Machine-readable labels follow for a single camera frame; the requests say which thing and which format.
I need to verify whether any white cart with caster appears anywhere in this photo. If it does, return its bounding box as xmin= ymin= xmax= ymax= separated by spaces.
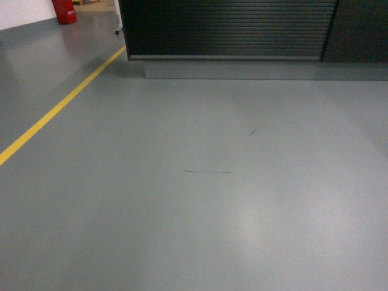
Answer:
xmin=113 ymin=0 xmax=123 ymax=35

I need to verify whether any black checkout counter cabinet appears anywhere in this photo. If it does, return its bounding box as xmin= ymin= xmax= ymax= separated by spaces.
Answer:
xmin=119 ymin=1 xmax=387 ymax=81

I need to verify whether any red fire extinguisher box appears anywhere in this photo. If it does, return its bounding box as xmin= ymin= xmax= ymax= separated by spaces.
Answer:
xmin=52 ymin=0 xmax=77 ymax=25

